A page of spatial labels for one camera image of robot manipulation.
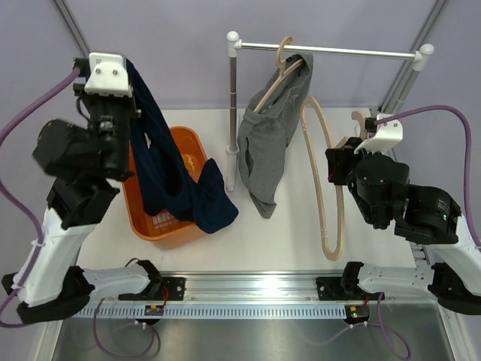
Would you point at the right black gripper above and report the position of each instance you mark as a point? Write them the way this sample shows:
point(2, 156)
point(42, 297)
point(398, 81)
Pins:
point(340, 159)

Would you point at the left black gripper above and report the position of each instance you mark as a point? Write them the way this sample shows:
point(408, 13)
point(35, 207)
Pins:
point(87, 98)

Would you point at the grey cotton shorts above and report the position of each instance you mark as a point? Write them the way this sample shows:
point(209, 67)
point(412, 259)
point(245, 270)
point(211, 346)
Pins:
point(263, 137)

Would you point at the navy blue mesh shorts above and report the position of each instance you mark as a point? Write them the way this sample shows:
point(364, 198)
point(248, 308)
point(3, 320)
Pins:
point(205, 202)

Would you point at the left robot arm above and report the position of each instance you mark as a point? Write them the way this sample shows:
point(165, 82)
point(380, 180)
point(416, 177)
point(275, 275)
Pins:
point(83, 161)

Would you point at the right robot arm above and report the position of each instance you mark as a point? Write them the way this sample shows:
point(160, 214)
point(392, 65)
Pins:
point(426, 216)

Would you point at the orange plastic laundry basket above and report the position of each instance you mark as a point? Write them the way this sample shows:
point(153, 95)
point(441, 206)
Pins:
point(147, 208)

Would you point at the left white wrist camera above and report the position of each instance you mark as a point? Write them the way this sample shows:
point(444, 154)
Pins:
point(108, 75)

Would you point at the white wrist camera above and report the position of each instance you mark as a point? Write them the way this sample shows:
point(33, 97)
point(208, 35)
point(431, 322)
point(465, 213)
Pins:
point(387, 133)
point(108, 75)

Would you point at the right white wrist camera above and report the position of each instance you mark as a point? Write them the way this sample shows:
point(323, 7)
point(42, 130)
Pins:
point(387, 133)

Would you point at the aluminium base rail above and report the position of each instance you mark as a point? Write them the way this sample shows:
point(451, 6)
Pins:
point(248, 287)

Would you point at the white slotted cable duct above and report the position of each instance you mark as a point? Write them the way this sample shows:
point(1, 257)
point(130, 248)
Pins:
point(125, 310)

